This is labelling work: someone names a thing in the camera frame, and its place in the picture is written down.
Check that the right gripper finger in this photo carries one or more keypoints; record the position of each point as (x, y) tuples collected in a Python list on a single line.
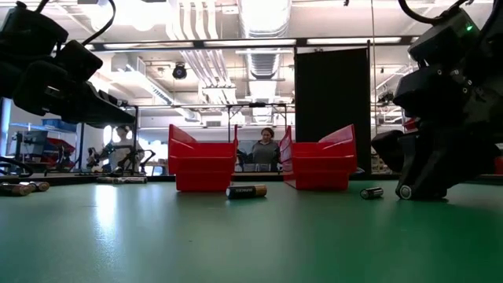
[(452, 161), (416, 157)]

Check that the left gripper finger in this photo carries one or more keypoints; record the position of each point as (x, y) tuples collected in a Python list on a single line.
[(98, 112)]

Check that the red plastic bin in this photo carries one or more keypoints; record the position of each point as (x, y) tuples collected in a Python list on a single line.
[(322, 173), (202, 173)]

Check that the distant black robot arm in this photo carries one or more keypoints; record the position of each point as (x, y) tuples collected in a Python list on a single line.
[(129, 157)]

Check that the person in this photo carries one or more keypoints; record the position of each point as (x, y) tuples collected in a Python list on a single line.
[(265, 155), (122, 151)]

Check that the red storage bin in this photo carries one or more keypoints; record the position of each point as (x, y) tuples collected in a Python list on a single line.
[(499, 165)]

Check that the red shelf bin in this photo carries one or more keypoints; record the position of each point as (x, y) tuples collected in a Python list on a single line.
[(63, 146)]

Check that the grey equipment box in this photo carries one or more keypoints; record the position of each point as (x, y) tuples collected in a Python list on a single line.
[(33, 141)]

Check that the LED light bar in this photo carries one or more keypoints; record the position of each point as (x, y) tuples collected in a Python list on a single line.
[(353, 40), (251, 42), (149, 45)]

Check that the black standing panel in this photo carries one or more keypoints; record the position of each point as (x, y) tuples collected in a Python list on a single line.
[(334, 98)]

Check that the green table mat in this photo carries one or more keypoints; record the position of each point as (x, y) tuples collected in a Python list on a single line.
[(251, 243)]

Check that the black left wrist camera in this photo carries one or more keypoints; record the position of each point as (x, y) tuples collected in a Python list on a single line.
[(27, 31)]

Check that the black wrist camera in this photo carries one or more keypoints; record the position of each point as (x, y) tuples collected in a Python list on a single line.
[(27, 31), (444, 39)]

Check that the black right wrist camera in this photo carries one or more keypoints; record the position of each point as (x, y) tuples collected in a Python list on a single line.
[(444, 39)]

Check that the black dome camera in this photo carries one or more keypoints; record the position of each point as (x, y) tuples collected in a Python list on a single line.
[(179, 72)]

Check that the black overhead frame bar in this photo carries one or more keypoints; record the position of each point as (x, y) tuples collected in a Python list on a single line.
[(198, 44)]

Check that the distant black metal frame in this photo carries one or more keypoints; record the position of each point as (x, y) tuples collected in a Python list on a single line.
[(229, 118)]

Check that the silver ventilation duct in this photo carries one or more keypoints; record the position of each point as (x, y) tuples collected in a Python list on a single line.
[(264, 65)]

